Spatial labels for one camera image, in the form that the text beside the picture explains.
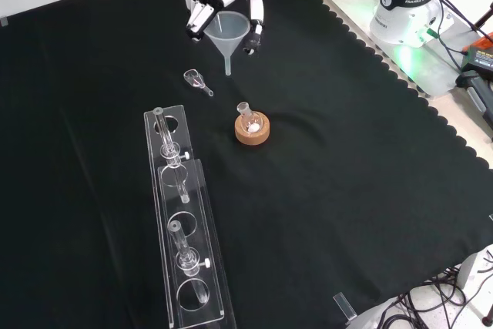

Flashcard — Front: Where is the clear tape strip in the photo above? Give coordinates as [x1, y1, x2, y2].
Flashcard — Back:
[332, 292, 358, 323]

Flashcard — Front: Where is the white stand foot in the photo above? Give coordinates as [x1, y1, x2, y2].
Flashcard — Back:
[457, 243, 493, 309]

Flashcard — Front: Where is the clear round-bottom flask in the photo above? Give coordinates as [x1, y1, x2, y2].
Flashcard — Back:
[236, 102, 265, 134]

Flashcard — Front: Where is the grey metal base plate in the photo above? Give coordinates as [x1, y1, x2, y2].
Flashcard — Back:
[322, 0, 480, 99]

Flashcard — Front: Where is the black floor cable bundle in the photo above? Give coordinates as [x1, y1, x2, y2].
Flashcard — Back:
[368, 247, 493, 329]

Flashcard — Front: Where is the black clamp block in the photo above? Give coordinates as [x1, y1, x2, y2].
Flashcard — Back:
[455, 69, 493, 130]

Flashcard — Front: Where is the translucent plastic funnel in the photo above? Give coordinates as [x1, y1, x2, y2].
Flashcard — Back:
[203, 12, 250, 77]

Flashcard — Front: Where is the black tripod leg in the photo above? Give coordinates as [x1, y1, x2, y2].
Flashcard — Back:
[472, 0, 493, 43]

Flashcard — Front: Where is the brown cork ring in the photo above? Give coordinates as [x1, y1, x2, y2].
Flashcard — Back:
[233, 110, 271, 146]

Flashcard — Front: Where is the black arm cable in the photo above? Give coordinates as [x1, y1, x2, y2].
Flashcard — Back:
[419, 0, 493, 72]

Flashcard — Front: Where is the black bench cloth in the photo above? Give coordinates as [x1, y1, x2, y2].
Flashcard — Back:
[0, 0, 493, 329]

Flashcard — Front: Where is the clear glass weighing funnel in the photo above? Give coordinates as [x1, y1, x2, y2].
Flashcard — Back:
[183, 69, 215, 98]

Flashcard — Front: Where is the orange black power adapter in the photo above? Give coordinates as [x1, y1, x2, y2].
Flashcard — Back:
[461, 31, 493, 72]

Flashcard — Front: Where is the clear acrylic funnel stand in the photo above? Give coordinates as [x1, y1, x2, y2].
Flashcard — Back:
[143, 104, 237, 329]

